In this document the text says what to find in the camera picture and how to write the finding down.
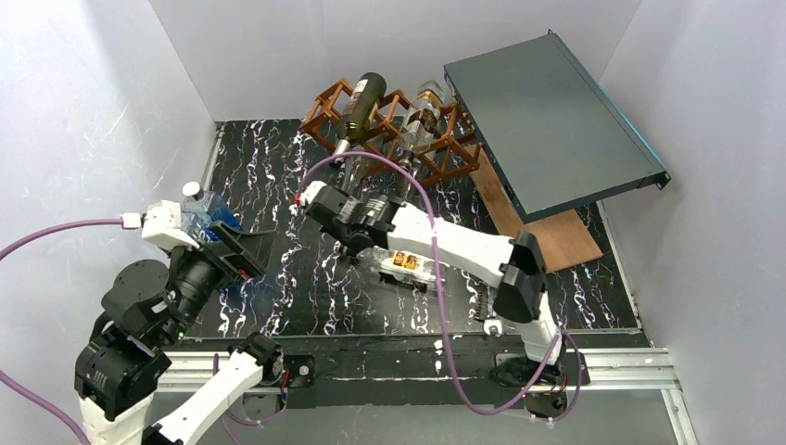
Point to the dark grey flat box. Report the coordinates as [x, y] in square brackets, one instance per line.
[554, 137]

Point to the black comb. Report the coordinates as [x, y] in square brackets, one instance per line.
[480, 301]

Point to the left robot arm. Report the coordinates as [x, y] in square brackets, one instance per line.
[150, 306]

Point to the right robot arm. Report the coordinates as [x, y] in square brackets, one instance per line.
[514, 267]

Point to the clear wine glass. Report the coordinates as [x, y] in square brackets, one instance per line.
[355, 169]
[419, 172]

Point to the blue square glass bottle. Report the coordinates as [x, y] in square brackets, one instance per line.
[209, 212]

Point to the brown wooden board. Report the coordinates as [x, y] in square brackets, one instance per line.
[564, 239]

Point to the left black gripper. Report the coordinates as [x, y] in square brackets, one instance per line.
[230, 254]

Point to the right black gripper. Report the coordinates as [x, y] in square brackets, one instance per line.
[343, 217]

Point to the clear square liquor bottle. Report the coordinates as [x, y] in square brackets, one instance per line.
[400, 267]
[419, 126]

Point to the dark green wine bottle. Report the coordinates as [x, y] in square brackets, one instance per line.
[356, 117]

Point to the silver wrench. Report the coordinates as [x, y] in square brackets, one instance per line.
[492, 325]

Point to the brown wooden wine rack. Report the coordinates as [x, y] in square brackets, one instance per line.
[447, 155]

